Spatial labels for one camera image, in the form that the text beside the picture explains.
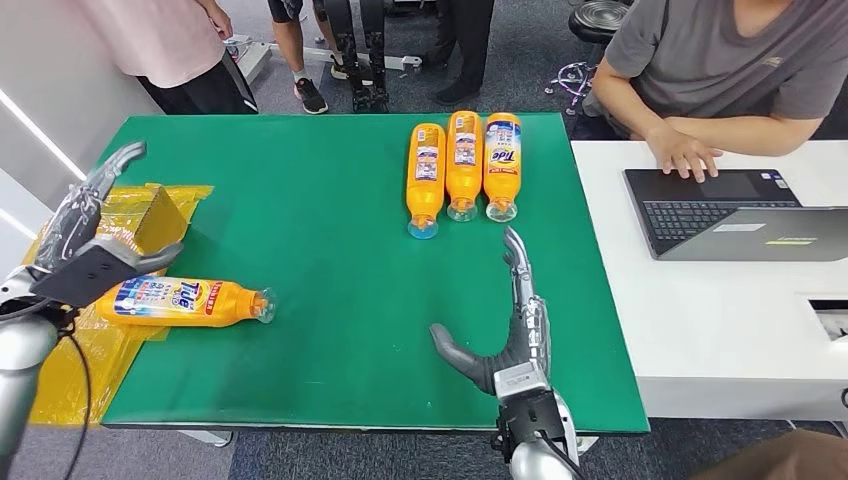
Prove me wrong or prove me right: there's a grey laptop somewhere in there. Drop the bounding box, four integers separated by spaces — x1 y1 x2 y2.
622 168 848 263

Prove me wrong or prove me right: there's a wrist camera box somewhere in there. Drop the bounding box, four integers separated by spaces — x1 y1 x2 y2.
492 360 568 462
29 237 142 311

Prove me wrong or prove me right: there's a white desk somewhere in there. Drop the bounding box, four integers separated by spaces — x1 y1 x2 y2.
570 139 848 421

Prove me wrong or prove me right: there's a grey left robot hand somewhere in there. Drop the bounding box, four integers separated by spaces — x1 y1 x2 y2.
31 140 185 275

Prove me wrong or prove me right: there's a green table mat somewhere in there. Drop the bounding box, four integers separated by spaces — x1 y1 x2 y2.
100 112 651 435

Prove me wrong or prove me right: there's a yellow plastic sheet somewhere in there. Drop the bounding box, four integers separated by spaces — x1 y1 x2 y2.
26 183 215 427

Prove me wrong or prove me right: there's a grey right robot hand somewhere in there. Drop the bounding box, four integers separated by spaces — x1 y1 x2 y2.
429 226 554 397

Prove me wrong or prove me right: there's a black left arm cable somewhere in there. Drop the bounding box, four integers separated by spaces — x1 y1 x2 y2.
0 296 92 480

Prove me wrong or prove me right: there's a person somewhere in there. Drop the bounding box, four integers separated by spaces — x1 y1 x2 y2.
420 0 497 106
79 0 260 116
266 0 349 116
582 0 848 184

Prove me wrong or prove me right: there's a black round stool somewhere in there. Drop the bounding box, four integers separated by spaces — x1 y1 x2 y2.
545 0 631 117

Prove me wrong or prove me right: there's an orange detergent bottle clear cap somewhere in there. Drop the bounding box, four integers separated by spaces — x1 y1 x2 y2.
445 110 484 223
482 112 523 224

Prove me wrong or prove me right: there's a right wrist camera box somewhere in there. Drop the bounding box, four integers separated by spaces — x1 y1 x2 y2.
492 360 568 462

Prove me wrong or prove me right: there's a white wall light strip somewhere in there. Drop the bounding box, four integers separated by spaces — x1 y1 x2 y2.
0 87 87 181

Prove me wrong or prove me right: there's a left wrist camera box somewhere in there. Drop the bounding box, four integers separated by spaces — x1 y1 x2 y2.
29 237 142 311

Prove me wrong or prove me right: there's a brown rounded object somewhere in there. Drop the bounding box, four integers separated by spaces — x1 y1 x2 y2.
692 429 848 480

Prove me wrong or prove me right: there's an orange detergent bottle bluish cap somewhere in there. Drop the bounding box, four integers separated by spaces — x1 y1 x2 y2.
405 123 447 240

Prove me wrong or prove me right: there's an orange Tide detergent bottle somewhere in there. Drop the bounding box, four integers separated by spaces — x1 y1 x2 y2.
95 276 278 329

